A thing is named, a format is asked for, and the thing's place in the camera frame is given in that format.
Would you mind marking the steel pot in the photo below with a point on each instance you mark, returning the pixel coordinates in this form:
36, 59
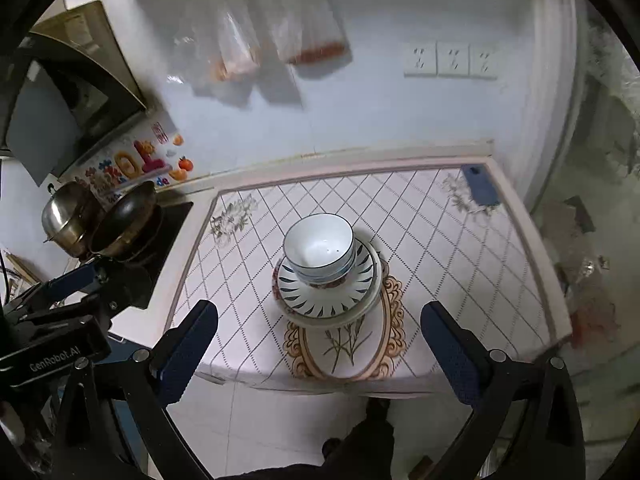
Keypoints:
65, 215

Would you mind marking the clear plastic bag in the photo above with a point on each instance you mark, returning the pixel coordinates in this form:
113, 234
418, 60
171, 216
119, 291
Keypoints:
310, 35
235, 45

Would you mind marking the steel range hood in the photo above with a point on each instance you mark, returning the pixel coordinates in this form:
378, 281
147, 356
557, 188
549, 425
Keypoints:
75, 85

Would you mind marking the large white floral bowl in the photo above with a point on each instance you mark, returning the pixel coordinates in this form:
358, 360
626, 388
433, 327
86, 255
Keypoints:
327, 321

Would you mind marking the blue striped plate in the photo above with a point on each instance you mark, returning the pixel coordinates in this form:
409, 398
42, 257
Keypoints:
320, 302

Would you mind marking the person's leg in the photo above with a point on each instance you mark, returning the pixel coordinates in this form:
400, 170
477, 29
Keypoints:
360, 445

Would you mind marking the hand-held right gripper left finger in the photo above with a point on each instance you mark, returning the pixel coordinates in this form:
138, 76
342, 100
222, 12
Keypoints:
185, 355

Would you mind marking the pink checked tablecloth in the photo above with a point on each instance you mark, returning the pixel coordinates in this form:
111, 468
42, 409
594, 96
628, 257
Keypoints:
450, 260

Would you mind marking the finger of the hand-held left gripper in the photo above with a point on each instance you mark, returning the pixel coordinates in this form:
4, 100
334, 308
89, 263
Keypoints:
55, 312
75, 277

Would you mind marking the glass window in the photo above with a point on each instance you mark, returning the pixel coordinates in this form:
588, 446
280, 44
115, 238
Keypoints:
600, 160

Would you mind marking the white bowl with dark rim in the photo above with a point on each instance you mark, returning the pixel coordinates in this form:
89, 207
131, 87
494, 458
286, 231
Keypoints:
320, 245

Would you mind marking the blue phone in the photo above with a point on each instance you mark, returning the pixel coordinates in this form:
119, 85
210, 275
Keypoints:
480, 185

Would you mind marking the white wall socket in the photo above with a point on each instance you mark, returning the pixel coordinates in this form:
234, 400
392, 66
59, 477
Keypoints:
482, 61
420, 60
452, 60

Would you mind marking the colourful wall sticker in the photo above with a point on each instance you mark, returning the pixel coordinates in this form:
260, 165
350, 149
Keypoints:
135, 160

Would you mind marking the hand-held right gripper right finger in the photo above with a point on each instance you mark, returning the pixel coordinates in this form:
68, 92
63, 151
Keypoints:
450, 355

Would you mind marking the black cooktop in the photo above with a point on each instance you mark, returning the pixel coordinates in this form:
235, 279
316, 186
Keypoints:
172, 220

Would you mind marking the dark wok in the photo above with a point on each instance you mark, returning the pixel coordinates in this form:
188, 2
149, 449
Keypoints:
125, 215

